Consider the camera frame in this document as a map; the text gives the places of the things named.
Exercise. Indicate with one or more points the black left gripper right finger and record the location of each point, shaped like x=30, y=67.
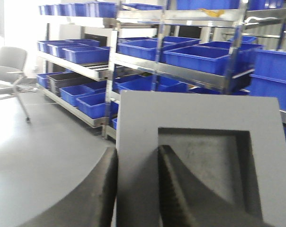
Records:
x=186, y=202

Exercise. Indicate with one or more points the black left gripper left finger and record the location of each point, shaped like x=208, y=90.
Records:
x=90, y=204

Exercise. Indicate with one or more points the gray square base block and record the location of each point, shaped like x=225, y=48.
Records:
x=201, y=129

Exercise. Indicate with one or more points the blue bin on rack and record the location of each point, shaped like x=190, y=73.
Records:
x=93, y=105
x=43, y=80
x=70, y=94

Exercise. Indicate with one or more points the black plastic bin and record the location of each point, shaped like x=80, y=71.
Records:
x=57, y=81

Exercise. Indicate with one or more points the steel storage rack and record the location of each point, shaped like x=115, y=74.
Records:
x=212, y=70

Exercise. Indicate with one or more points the gray office chair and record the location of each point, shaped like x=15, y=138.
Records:
x=12, y=63

